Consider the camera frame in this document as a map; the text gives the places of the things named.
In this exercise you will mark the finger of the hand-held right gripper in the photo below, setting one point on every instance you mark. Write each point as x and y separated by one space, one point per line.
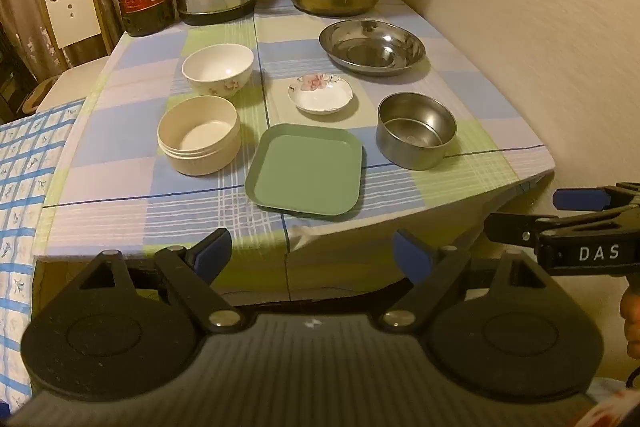
510 229
580 199

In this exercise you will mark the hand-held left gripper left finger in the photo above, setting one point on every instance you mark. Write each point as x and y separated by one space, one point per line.
212 254

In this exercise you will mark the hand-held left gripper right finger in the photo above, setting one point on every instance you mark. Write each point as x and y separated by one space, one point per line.
411 253

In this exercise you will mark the cream ribbed round bowl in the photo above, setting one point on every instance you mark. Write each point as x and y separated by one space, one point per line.
197 137

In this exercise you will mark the stainless steel bowl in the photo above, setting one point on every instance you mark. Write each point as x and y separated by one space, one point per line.
415 132

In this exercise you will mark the green square plate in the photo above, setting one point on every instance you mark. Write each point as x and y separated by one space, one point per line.
305 169

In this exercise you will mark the small white floral saucer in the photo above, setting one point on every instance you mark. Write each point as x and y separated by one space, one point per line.
320 97

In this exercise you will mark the white floral ceramic bowl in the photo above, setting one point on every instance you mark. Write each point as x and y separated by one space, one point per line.
217 64

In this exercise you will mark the shallow stainless steel plate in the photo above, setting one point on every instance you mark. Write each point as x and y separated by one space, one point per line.
372 47

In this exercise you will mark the person's right hand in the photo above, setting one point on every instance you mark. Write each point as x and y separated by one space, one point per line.
632 322

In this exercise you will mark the plaid blue green tablecloth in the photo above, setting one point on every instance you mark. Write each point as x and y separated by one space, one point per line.
135 122

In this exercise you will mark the red white printed cloth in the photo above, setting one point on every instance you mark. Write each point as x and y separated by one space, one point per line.
610 409

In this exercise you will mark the blue white checked cloth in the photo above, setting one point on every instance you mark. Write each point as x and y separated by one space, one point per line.
25 187

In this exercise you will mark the white wooden chair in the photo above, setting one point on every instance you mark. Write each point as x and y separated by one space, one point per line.
75 22

